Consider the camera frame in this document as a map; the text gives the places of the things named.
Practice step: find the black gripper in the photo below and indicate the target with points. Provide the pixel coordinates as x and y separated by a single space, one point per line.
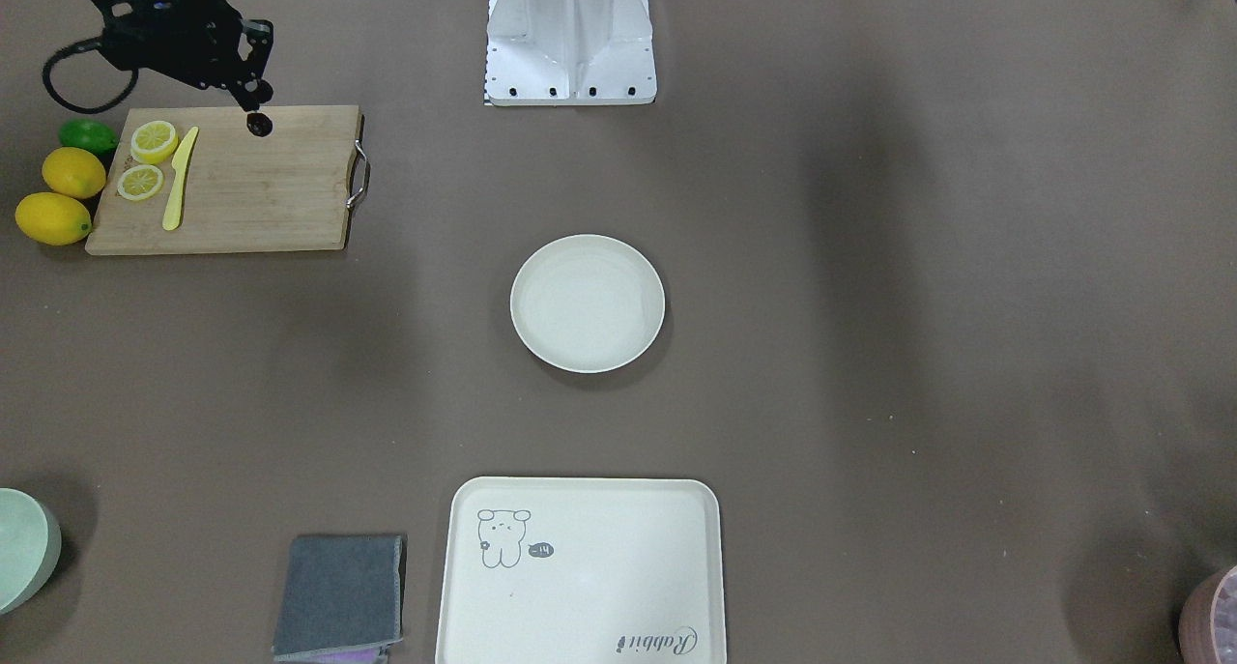
249 57

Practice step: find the cream round plate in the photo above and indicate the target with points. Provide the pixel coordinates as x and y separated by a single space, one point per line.
587 304

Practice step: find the cream rectangular tray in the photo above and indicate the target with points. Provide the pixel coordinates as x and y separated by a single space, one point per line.
583 570

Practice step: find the bamboo cutting board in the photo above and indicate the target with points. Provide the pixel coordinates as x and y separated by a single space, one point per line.
293 190

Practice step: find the lemon slice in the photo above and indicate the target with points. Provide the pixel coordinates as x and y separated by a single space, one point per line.
140 183
154 142

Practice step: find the yellow plastic knife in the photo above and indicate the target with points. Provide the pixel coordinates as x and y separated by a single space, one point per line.
172 217

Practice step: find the green lime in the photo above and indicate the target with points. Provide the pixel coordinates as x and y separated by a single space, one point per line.
91 136

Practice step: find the yellow lemon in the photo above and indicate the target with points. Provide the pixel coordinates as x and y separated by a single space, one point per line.
53 218
74 172

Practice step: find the mint green bowl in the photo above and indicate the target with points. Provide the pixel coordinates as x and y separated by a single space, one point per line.
31 542

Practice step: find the grey folded cloth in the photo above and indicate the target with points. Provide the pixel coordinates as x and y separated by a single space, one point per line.
342 599

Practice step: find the pink bowl with ice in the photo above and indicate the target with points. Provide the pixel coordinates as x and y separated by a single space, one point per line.
1207 624

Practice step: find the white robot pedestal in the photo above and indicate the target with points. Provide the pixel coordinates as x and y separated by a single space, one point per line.
569 53

